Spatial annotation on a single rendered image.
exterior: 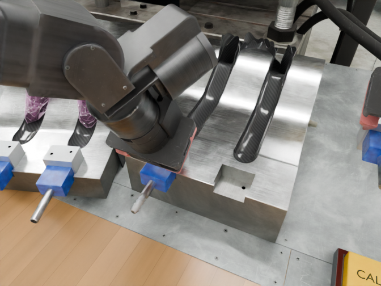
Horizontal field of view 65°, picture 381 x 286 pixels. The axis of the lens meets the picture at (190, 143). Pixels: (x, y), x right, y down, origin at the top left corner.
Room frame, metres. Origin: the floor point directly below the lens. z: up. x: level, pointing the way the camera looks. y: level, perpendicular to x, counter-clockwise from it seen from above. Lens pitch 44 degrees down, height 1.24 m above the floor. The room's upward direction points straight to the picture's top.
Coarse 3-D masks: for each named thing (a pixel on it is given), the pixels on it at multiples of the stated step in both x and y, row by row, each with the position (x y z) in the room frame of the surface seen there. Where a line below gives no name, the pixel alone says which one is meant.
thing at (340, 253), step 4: (340, 252) 0.21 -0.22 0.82; (344, 252) 0.21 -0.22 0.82; (340, 256) 0.20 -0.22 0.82; (340, 260) 0.19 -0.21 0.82; (340, 264) 0.19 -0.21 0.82; (340, 268) 0.18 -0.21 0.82; (336, 272) 0.18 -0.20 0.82; (340, 272) 0.18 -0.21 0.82; (336, 276) 0.17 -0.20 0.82; (340, 276) 0.17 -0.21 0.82; (336, 280) 0.17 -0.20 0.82; (340, 280) 0.17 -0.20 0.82; (336, 284) 0.16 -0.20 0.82; (340, 284) 0.16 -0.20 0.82
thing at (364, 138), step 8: (360, 128) 0.36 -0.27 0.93; (376, 128) 0.32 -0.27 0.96; (360, 136) 0.34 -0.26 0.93; (368, 136) 0.32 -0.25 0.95; (376, 136) 0.31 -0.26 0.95; (360, 144) 0.33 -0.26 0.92; (368, 144) 0.30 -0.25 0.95; (376, 144) 0.29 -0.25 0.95; (368, 152) 0.29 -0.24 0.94; (376, 152) 0.29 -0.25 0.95; (368, 160) 0.29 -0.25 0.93; (376, 160) 0.28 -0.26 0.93
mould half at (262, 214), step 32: (256, 64) 0.56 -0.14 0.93; (320, 64) 0.55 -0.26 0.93; (192, 96) 0.51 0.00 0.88; (224, 96) 0.50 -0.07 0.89; (256, 96) 0.49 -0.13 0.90; (288, 96) 0.48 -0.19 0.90; (224, 128) 0.41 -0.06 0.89; (288, 128) 0.41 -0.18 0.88; (128, 160) 0.33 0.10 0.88; (192, 160) 0.32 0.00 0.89; (224, 160) 0.32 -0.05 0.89; (256, 160) 0.32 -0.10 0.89; (288, 160) 0.33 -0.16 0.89; (160, 192) 0.31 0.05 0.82; (192, 192) 0.29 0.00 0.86; (256, 192) 0.26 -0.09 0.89; (288, 192) 0.26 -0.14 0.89; (256, 224) 0.24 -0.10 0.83
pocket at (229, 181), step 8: (224, 168) 0.31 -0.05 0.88; (232, 168) 0.31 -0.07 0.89; (216, 176) 0.29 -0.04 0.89; (224, 176) 0.31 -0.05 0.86; (232, 176) 0.31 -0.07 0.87; (240, 176) 0.30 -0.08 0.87; (248, 176) 0.30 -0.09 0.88; (216, 184) 0.30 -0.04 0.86; (224, 184) 0.30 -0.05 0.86; (232, 184) 0.30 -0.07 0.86; (240, 184) 0.30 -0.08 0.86; (248, 184) 0.30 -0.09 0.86; (216, 192) 0.27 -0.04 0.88; (224, 192) 0.27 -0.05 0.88; (232, 192) 0.28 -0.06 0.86; (240, 192) 0.28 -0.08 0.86; (248, 192) 0.28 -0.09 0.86; (240, 200) 0.26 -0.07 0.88
